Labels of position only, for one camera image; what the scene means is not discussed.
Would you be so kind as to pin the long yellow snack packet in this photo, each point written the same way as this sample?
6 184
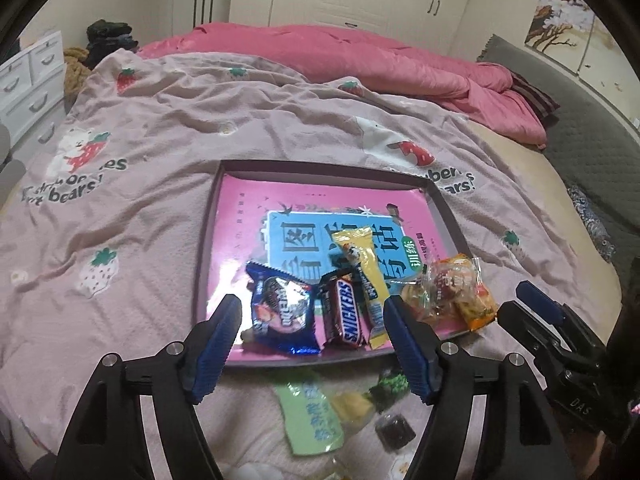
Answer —
365 270

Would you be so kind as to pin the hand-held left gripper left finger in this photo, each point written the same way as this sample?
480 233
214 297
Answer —
215 355

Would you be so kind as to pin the brown chocolate bar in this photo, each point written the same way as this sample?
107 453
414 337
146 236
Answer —
345 315

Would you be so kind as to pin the light green snack packet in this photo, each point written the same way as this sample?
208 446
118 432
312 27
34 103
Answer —
310 420

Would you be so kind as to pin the pink quilt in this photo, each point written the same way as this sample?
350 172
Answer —
350 60

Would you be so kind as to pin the strawberry printed pink blanket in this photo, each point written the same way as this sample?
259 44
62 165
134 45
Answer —
150 185

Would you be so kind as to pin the beige bed sheet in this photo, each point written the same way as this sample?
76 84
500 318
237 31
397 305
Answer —
540 200

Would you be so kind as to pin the pink book with blue panel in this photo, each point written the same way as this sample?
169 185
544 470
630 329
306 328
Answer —
250 220

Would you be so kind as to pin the clear red-white snack packet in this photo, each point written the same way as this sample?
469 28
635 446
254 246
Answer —
445 280

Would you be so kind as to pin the blossom tree wall painting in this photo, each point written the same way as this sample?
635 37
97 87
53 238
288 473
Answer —
560 15

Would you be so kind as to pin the dark clothes pile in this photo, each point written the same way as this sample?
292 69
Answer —
110 35

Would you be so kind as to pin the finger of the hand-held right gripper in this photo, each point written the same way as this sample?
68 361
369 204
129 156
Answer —
537 300
525 332

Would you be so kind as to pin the grey quilted headboard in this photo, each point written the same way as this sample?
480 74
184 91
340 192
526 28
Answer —
575 125

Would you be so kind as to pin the white drawer cabinet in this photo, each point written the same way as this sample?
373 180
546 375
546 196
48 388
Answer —
30 80

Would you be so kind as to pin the small black snack packet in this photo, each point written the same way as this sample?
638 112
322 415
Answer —
395 430

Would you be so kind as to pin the brown knitted cloth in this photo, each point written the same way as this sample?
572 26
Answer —
75 67

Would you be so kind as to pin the floral patterned cloth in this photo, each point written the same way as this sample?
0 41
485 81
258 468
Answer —
592 225

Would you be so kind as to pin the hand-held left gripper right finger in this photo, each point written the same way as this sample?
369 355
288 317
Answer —
410 355

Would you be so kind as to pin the small yellow snack packet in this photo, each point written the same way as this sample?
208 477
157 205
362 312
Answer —
352 405

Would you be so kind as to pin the clear green-label crispy snack packet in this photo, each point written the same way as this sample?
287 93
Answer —
390 387

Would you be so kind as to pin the blue cookie packet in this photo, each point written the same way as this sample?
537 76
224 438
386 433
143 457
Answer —
280 310

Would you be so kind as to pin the pink book tray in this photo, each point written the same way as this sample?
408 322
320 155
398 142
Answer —
330 170

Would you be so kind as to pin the orange snack packet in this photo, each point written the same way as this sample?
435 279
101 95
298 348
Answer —
477 310

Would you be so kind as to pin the dark striped pillow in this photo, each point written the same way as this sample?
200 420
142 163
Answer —
535 97

